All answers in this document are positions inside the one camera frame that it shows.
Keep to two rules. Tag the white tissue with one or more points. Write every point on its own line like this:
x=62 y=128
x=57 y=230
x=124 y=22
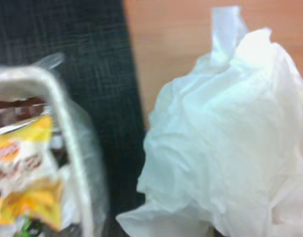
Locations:
x=228 y=135

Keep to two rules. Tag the clear plastic bin liner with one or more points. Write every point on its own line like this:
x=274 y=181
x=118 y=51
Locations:
x=86 y=138

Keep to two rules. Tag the beige plastic trash bin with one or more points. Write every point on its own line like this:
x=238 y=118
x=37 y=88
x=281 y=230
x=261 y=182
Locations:
x=67 y=138

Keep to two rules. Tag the reddish wood coffee table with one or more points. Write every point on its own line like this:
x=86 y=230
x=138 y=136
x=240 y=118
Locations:
x=171 y=37

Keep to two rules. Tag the brown candy bag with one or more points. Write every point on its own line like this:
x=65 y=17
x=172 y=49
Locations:
x=20 y=111

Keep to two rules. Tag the white and yellow chips bag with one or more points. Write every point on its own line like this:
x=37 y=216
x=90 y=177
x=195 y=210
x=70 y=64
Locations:
x=23 y=153

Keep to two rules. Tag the yellow snack bag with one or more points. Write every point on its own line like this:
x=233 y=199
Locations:
x=35 y=200

